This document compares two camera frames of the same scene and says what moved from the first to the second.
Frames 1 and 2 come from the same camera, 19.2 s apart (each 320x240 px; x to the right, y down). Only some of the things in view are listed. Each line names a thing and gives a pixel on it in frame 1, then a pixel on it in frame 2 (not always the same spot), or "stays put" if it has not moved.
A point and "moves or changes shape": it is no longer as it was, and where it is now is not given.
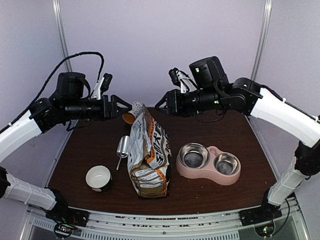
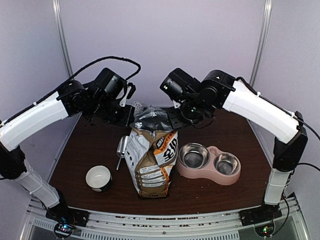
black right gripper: (173, 106) to (176, 122)
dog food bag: (149, 154) moves or changes shape
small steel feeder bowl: (226, 164) stays put
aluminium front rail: (227, 225) stays put
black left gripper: (112, 107) to (126, 118)
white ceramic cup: (99, 178) stays put
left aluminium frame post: (61, 33) stays put
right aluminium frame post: (262, 40) stays put
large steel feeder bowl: (194, 155) stays put
